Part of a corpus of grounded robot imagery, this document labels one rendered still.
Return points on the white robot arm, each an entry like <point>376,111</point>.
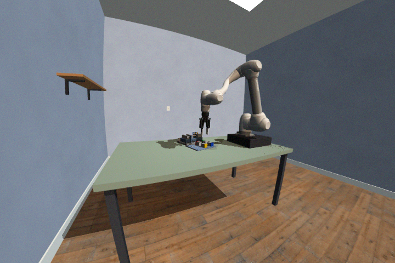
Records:
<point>256,121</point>

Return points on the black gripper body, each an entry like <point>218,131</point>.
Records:
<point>205,115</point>

